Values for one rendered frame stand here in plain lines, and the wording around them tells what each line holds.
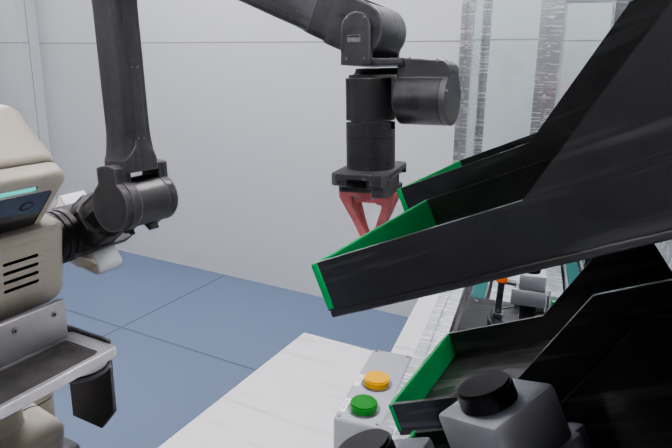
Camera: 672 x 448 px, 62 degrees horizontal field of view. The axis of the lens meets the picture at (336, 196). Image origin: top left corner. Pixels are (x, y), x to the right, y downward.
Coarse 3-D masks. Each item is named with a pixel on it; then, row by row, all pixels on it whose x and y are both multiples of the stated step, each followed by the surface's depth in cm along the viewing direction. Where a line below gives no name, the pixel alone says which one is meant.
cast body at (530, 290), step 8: (536, 272) 100; (544, 272) 101; (520, 280) 101; (528, 280) 100; (536, 280) 100; (544, 280) 99; (512, 288) 102; (520, 288) 101; (528, 288) 100; (536, 288) 100; (544, 288) 100; (512, 296) 102; (520, 296) 101; (528, 296) 101; (536, 296) 100; (544, 296) 100; (552, 296) 101; (520, 304) 102; (528, 304) 101; (536, 304) 101; (544, 304) 100
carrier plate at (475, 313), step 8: (472, 304) 115; (480, 304) 115; (488, 304) 115; (504, 304) 115; (464, 312) 111; (472, 312) 111; (480, 312) 111; (488, 312) 111; (464, 320) 108; (472, 320) 108; (480, 320) 108; (464, 328) 105
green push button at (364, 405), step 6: (360, 396) 83; (366, 396) 83; (354, 402) 81; (360, 402) 81; (366, 402) 81; (372, 402) 81; (354, 408) 80; (360, 408) 80; (366, 408) 80; (372, 408) 80; (360, 414) 80; (366, 414) 80; (372, 414) 80
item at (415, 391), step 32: (608, 256) 43; (640, 256) 42; (576, 288) 45; (608, 288) 44; (640, 288) 31; (544, 320) 47; (576, 320) 33; (608, 320) 32; (640, 320) 31; (448, 352) 50; (480, 352) 50; (512, 352) 47; (544, 352) 34; (576, 352) 33; (608, 352) 32; (416, 384) 44; (448, 384) 46; (576, 384) 34; (416, 416) 40
